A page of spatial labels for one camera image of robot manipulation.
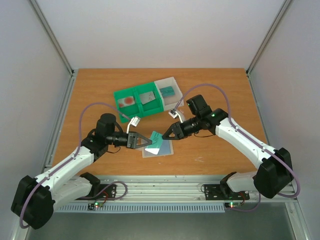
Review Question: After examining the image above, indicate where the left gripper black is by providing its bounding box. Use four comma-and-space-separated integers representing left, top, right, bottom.
107, 131, 153, 149

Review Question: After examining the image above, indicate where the beige card holder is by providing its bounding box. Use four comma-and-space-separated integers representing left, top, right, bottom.
142, 140, 174, 158

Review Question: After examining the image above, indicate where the teal card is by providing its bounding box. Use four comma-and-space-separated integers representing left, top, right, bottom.
145, 131, 164, 155
159, 86, 175, 98

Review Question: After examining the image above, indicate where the white card magnetic stripe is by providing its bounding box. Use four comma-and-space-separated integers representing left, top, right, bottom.
139, 91, 155, 105

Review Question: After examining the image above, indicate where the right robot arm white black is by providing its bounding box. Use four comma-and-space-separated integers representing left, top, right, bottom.
162, 94, 294, 199

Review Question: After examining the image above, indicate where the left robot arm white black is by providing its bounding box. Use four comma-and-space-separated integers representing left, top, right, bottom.
11, 113, 152, 229

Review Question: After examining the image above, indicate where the card with red circle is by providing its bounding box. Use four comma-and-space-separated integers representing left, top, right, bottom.
117, 96, 136, 108

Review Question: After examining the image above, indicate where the grey card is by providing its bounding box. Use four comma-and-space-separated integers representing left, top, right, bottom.
146, 91, 156, 100

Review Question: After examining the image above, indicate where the middle green bin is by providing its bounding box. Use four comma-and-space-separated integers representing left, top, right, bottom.
134, 82, 164, 118

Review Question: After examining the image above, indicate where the green bin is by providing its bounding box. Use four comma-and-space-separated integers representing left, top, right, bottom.
113, 87, 143, 119
134, 82, 164, 118

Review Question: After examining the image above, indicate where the white bin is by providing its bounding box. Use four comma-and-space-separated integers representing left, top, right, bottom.
154, 76, 183, 111

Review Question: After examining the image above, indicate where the left green bin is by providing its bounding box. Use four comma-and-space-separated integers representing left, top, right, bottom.
113, 87, 143, 119

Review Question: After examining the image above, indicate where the left controller board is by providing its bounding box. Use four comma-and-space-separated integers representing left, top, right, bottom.
87, 202, 104, 211

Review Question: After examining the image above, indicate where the controller board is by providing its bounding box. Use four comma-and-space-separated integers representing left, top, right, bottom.
224, 201, 243, 209
87, 202, 104, 211

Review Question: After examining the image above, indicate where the right controller board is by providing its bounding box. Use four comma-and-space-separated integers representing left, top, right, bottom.
224, 201, 243, 209

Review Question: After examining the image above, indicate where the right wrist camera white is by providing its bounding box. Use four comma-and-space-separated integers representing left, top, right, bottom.
168, 109, 186, 123

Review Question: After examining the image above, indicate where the aluminium rail frame front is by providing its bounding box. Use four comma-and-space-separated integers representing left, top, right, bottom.
22, 174, 298, 203

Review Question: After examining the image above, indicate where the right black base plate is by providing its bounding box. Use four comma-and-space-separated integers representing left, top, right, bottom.
200, 184, 250, 201

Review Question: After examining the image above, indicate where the grey slotted cable duct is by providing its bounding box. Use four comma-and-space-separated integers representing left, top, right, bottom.
57, 202, 225, 214

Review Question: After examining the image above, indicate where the right aluminium corner post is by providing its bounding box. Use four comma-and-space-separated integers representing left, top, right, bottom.
246, 0, 293, 78

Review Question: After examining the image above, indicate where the aluminium corner post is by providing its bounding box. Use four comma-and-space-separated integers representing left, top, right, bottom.
246, 0, 293, 78
28, 0, 74, 76

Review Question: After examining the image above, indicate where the left aluminium corner post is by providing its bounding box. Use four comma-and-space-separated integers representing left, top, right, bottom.
28, 0, 74, 76

